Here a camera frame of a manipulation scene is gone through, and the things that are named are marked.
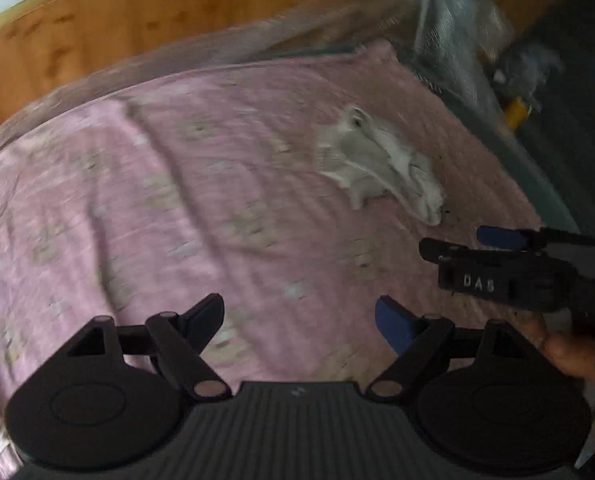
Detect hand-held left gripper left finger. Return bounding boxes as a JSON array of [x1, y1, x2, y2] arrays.
[[66, 293, 232, 402]]

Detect yellow object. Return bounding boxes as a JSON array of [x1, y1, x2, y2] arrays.
[[505, 97, 532, 129]]

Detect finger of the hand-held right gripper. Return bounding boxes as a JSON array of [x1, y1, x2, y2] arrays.
[[419, 238, 471, 265], [476, 225, 595, 252]]

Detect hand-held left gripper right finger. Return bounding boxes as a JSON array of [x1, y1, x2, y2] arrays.
[[366, 295, 534, 402]]

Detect wooden headboard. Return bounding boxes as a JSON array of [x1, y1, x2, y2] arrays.
[[0, 0, 431, 142]]

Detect person's right hand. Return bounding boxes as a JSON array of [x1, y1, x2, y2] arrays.
[[521, 318, 595, 453]]

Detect clear plastic bag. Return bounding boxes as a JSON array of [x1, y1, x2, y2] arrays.
[[413, 0, 515, 92]]

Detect white grey garment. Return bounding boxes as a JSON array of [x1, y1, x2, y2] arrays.
[[315, 105, 446, 226]]

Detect pink patterned bed sheet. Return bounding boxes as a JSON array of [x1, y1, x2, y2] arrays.
[[0, 41, 543, 479]]

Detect grey crumpled cloth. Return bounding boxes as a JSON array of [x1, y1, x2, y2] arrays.
[[493, 42, 564, 113]]

